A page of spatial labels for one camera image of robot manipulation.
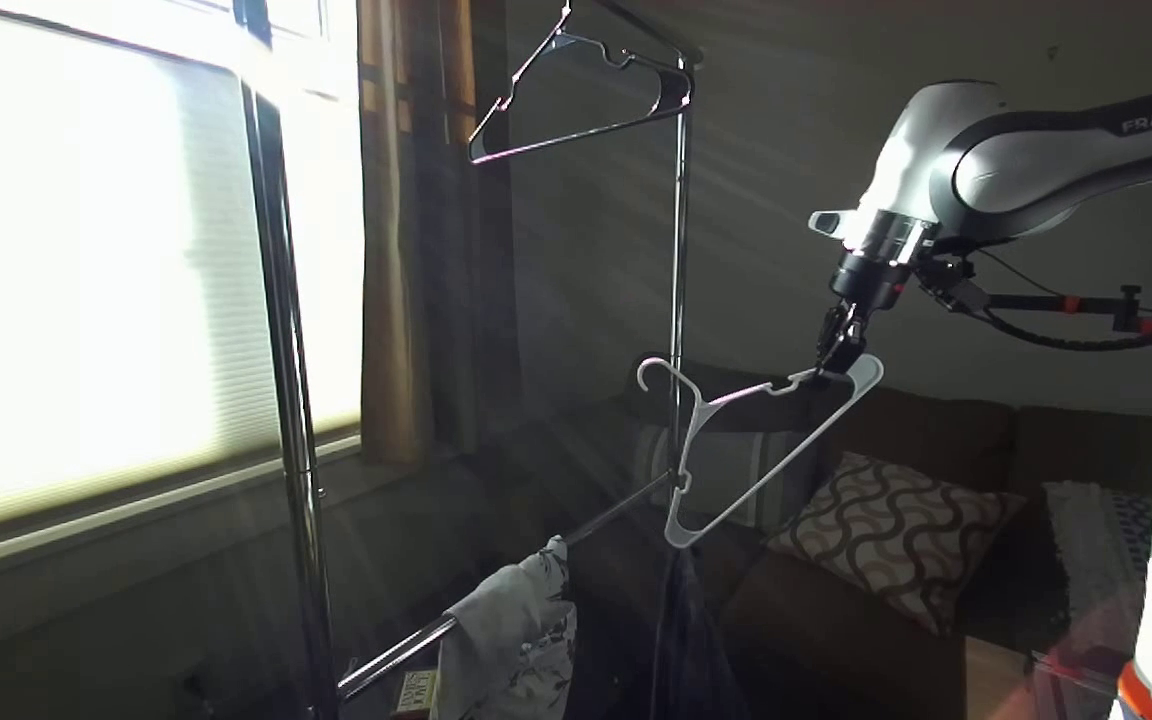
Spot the brown sofa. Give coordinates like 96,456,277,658
571,364,1152,720

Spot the patterned beige cushion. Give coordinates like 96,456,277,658
771,451,1025,635

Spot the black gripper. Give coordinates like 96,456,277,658
814,213,929,377

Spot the black camera on mount arm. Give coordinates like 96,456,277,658
915,258,1152,351

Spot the white plastic coat hanger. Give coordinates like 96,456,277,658
638,351,883,548

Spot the grey plastic coat hanger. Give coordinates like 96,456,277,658
467,0,700,167

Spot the dark hanging garment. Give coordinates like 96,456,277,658
565,535,750,720

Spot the grey white hanging garment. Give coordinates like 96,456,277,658
435,535,580,720

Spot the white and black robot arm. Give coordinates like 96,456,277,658
807,85,1152,372

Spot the metal clothes rack frame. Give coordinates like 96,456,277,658
232,0,700,720

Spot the brown curtain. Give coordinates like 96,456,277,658
356,0,518,464

